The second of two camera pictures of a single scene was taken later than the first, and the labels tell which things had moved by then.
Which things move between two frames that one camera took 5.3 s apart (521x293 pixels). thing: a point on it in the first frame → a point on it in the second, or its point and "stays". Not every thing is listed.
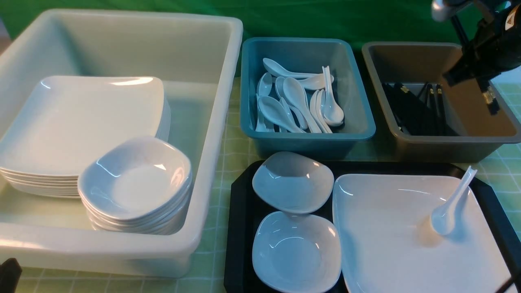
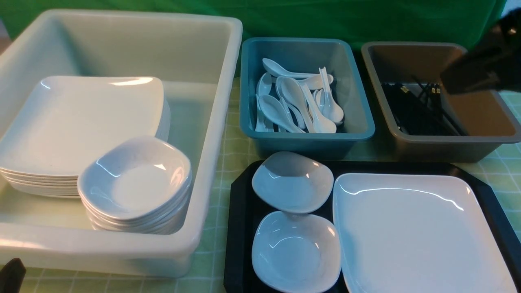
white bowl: (296, 253) stays
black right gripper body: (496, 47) → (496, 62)
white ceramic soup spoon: (443, 217) → (321, 125)
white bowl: (293, 183) stays
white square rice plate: (385, 242) stays
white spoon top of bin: (274, 67) stays
